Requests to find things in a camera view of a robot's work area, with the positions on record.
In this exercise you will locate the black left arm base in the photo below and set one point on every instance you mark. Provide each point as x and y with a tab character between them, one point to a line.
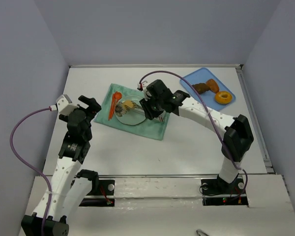
102	196

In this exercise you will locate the green satin placemat cloth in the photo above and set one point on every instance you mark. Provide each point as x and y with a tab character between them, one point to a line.
149	128

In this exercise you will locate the metal tongs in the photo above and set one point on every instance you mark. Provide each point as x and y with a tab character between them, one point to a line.
138	109

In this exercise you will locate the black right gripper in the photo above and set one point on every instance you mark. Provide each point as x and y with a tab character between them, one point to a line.
148	111

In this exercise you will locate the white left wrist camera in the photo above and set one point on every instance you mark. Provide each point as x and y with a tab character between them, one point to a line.
64	105

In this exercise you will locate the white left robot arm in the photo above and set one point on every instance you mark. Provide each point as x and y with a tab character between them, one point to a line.
69	183

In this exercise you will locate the orange plastic fork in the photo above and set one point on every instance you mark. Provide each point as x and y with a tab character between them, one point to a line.
115	102

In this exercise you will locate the round yellow bun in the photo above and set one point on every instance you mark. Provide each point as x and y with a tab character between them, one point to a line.
128	104

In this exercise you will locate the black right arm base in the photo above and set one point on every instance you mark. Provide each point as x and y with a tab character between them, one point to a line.
221	196

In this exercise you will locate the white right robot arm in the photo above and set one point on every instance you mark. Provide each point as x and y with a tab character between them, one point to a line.
234	133

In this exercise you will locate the blue plastic tray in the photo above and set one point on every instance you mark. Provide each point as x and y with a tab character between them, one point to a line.
201	76

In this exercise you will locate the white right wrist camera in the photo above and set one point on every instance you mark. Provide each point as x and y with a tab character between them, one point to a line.
143	88

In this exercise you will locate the dark brown bread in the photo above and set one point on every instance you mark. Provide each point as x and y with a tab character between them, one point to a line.
201	88

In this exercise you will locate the orange plastic knife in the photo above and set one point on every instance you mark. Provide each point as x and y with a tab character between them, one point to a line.
111	107

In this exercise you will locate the orange plastic spoon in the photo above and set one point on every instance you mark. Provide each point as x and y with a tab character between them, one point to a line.
118	96

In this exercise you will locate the orange-brown oblong bread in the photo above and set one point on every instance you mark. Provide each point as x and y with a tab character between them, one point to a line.
212	84

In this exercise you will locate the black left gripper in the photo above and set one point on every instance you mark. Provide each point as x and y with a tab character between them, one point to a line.
89	106

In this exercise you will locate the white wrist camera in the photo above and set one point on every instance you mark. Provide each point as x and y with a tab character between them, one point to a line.
64	105
143	88

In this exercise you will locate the orange ring donut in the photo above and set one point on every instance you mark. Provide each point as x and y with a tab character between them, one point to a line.
223	97

